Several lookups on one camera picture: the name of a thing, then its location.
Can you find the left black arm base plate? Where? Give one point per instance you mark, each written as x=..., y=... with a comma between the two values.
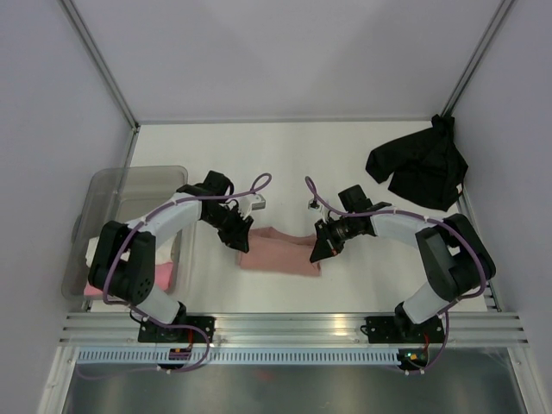
x=152, y=333

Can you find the clear plastic bin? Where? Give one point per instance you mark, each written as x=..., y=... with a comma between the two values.
x=119, y=194

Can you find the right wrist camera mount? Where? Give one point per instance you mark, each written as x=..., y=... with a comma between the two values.
x=317, y=206

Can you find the white slotted cable duct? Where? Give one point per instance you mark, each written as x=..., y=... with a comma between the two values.
x=251, y=356

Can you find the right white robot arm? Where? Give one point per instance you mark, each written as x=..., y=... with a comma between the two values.
x=456, y=262

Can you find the aluminium frame rail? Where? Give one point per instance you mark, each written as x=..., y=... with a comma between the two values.
x=251, y=330

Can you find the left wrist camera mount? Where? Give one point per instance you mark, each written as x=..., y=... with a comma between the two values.
x=250, y=203

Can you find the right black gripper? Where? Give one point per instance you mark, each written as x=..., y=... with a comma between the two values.
x=326, y=245

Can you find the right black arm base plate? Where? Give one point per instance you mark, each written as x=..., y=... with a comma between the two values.
x=390, y=330

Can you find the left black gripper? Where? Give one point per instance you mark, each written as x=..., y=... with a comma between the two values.
x=237, y=236

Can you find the black t-shirt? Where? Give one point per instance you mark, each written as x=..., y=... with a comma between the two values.
x=425, y=167

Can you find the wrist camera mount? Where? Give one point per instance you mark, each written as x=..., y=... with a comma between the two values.
x=250, y=203
x=317, y=206

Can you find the rolled bright pink t-shirt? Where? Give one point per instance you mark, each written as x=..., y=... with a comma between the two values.
x=163, y=279

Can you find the rolled white t-shirt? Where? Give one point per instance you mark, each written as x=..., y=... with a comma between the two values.
x=91, y=250

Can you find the dusty pink t-shirt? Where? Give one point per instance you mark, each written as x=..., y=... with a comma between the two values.
x=273, y=251

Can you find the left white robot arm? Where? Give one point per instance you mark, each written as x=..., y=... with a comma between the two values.
x=124, y=262

